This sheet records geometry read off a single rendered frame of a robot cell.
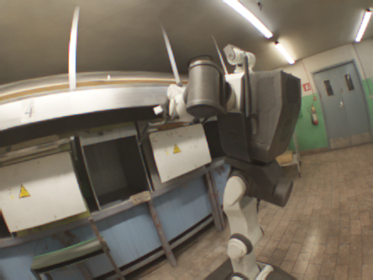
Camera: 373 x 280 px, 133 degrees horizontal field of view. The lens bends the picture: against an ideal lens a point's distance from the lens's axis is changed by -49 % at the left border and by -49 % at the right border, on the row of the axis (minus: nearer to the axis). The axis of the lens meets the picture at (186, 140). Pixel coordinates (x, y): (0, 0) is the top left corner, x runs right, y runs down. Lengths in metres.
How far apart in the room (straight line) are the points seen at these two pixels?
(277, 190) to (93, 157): 1.69
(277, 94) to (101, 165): 1.73
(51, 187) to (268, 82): 1.19
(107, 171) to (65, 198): 0.87
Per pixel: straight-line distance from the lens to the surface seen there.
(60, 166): 1.11
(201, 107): 0.41
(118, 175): 1.90
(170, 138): 1.35
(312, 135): 4.72
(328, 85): 4.70
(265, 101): 0.49
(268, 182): 0.60
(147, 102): 1.11
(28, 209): 1.19
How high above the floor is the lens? 1.21
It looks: level
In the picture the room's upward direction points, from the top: 15 degrees counter-clockwise
